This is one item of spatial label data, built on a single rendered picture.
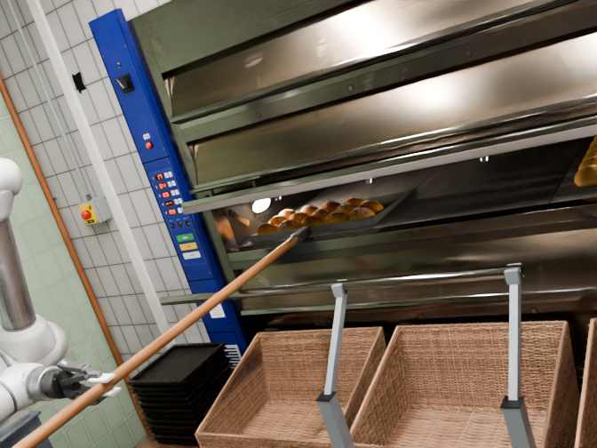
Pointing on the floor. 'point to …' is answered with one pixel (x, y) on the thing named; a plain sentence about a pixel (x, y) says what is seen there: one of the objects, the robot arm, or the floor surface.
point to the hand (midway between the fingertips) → (105, 384)
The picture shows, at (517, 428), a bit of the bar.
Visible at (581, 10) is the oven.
